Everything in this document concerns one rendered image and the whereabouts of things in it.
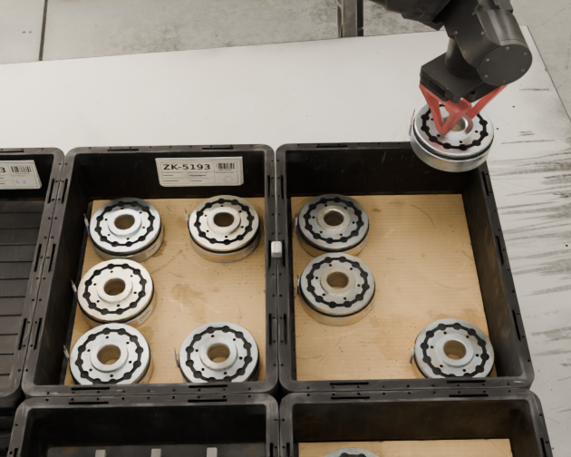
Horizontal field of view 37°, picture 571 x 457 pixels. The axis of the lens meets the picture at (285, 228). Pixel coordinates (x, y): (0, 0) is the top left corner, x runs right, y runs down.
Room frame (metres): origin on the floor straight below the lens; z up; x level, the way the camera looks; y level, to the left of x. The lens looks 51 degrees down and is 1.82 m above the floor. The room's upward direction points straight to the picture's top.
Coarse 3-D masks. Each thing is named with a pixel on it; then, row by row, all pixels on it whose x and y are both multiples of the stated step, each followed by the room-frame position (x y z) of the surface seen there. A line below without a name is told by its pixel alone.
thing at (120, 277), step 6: (108, 276) 0.68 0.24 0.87; (114, 276) 0.68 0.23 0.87; (120, 276) 0.68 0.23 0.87; (126, 276) 0.68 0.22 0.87; (102, 282) 0.67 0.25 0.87; (108, 282) 0.68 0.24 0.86; (126, 282) 0.67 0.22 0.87; (102, 288) 0.66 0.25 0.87; (126, 288) 0.66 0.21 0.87; (132, 288) 0.67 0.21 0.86; (102, 294) 0.65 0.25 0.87; (120, 294) 0.65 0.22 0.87; (126, 294) 0.65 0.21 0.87; (102, 300) 0.65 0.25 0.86; (108, 300) 0.64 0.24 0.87; (114, 300) 0.64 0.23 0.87; (120, 300) 0.65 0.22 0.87
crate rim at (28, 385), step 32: (64, 160) 0.84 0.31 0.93; (64, 192) 0.79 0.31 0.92; (32, 352) 0.53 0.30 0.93; (32, 384) 0.48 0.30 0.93; (96, 384) 0.48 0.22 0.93; (128, 384) 0.48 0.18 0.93; (160, 384) 0.48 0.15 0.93; (192, 384) 0.48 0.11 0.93; (224, 384) 0.48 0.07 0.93; (256, 384) 0.48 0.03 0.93
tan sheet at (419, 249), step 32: (384, 224) 0.80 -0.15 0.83; (416, 224) 0.80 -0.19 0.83; (448, 224) 0.80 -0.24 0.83; (384, 256) 0.74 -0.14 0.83; (416, 256) 0.74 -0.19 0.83; (448, 256) 0.74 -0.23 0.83; (384, 288) 0.69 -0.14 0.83; (416, 288) 0.69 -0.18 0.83; (448, 288) 0.69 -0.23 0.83; (384, 320) 0.63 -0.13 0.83; (416, 320) 0.63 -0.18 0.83; (480, 320) 0.63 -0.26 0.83; (320, 352) 0.59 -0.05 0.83; (352, 352) 0.58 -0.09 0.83; (384, 352) 0.58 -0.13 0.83
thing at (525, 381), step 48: (288, 144) 0.87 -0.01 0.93; (336, 144) 0.87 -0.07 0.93; (384, 144) 0.87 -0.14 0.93; (288, 288) 0.62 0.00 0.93; (288, 336) 0.55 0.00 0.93; (288, 384) 0.48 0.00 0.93; (384, 384) 0.48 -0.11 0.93; (432, 384) 0.48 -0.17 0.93; (480, 384) 0.48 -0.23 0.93; (528, 384) 0.48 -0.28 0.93
